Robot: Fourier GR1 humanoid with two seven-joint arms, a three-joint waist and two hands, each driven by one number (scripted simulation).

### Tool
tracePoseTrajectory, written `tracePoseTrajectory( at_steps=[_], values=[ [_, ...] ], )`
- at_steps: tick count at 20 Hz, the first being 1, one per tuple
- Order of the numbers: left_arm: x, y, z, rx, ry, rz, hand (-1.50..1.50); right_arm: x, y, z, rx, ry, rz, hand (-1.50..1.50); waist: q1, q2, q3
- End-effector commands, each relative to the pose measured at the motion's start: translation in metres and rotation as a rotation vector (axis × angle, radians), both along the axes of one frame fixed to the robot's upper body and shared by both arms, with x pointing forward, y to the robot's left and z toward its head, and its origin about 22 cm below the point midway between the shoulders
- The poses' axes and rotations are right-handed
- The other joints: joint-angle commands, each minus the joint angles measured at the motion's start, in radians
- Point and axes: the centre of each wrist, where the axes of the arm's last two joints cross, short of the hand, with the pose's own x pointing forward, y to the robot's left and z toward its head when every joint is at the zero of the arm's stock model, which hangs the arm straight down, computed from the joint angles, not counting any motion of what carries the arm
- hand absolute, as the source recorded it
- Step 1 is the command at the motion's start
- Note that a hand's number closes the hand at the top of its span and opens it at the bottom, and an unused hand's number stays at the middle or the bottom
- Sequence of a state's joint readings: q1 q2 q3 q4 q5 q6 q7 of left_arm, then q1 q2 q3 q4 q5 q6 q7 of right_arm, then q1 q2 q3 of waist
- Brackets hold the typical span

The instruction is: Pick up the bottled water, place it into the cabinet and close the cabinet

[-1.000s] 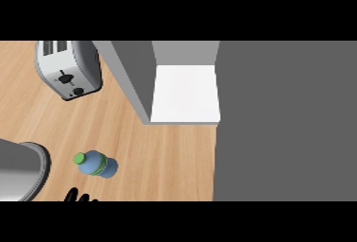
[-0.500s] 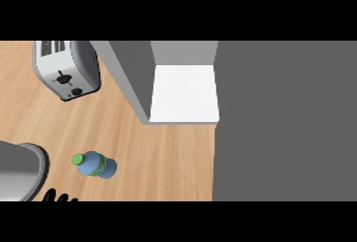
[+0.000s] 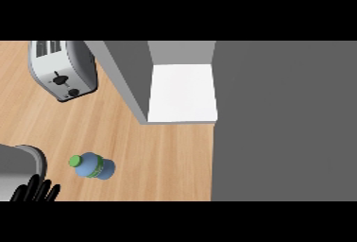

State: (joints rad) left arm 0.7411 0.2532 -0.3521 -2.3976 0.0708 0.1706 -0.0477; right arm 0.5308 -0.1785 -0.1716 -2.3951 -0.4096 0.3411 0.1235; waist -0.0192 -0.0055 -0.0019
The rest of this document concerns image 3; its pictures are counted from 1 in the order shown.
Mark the grey cabinet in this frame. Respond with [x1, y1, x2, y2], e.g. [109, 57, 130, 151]
[83, 41, 219, 126]

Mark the blue water bottle green cap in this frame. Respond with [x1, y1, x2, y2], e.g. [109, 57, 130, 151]
[68, 151, 117, 181]

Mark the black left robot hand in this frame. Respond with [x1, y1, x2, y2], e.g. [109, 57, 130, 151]
[11, 173, 62, 202]

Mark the silver toaster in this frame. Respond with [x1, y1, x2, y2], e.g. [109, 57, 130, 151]
[27, 41, 99, 103]

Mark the dark grey cabinet door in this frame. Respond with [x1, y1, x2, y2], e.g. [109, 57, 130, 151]
[210, 41, 357, 202]

